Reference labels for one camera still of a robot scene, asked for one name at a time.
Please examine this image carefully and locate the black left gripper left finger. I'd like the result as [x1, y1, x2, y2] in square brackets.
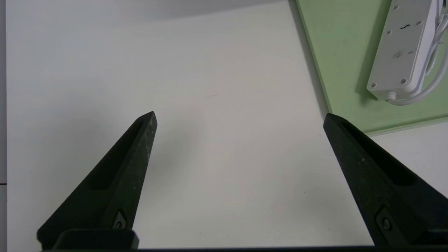
[37, 111, 158, 250]

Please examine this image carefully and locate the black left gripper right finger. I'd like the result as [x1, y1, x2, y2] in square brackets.
[323, 113, 448, 247]

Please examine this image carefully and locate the light green plastic tray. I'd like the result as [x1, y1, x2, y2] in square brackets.
[296, 0, 448, 136]

